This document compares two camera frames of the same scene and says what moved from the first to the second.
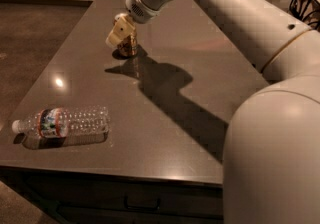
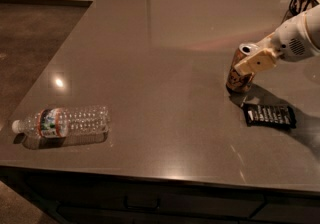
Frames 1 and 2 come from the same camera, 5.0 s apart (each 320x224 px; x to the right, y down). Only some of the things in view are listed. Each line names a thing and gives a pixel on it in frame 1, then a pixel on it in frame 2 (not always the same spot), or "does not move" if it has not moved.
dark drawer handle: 157,205 does not move
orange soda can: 128,48 to 235,81
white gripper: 139,10 to 289,42
